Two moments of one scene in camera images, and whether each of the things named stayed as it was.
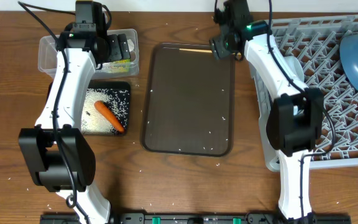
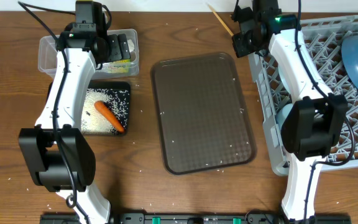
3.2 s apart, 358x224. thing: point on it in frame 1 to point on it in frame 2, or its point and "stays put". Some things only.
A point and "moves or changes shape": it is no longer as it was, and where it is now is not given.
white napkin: [130, 45] stays put
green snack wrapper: [119, 66] stays put
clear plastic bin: [48, 52] stays put
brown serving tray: [189, 102] moves or changes shape
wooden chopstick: [196, 50] moves or changes shape
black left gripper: [119, 47] stays put
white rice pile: [116, 101] stays put
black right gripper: [219, 47] to [241, 50]
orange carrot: [115, 122] stays put
